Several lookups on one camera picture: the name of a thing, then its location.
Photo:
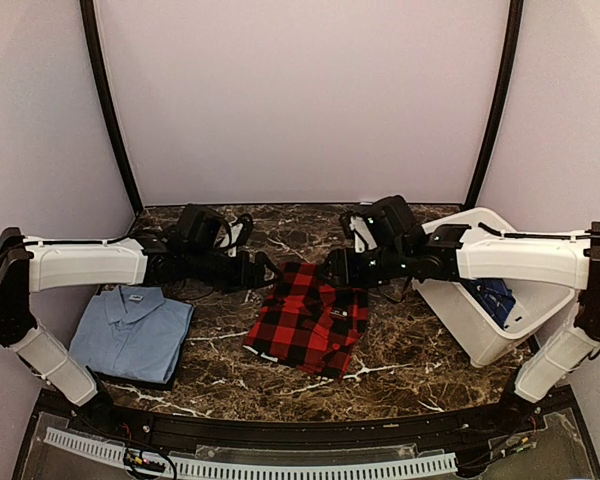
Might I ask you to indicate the folded light blue shirt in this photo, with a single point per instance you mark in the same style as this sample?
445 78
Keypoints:
133 333

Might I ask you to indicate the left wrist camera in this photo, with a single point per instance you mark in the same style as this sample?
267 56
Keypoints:
238 235

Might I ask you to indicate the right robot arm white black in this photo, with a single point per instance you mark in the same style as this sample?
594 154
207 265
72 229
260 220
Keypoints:
406 251

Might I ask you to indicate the left clear acrylic plate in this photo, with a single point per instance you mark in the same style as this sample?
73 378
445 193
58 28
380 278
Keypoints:
38 460

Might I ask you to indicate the white slotted cable duct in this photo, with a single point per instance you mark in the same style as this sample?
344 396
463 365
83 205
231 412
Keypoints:
293 465

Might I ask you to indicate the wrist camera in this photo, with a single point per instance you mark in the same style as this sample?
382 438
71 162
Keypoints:
238 235
356 227

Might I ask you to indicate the black curved front rail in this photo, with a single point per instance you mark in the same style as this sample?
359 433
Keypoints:
469 430

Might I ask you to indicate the blue shirt in bin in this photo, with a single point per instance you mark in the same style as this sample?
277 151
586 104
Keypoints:
494 297

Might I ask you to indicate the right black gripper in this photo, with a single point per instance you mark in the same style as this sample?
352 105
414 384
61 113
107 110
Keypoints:
344 272

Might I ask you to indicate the red black plaid shirt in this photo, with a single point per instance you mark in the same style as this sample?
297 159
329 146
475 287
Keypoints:
309 325

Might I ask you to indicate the white plastic bin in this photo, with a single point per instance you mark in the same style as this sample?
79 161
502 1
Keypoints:
534 271

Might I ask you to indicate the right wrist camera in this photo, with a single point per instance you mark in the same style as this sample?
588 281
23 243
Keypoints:
356 227

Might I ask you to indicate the right clear acrylic plate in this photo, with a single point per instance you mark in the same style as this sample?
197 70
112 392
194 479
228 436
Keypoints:
558 451

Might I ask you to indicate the clear acrylic plate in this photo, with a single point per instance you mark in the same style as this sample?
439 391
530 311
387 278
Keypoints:
38 460
558 451

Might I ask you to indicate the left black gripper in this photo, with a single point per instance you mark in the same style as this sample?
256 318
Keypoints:
245 281

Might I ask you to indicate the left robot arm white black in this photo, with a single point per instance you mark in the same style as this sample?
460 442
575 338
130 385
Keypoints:
200 245

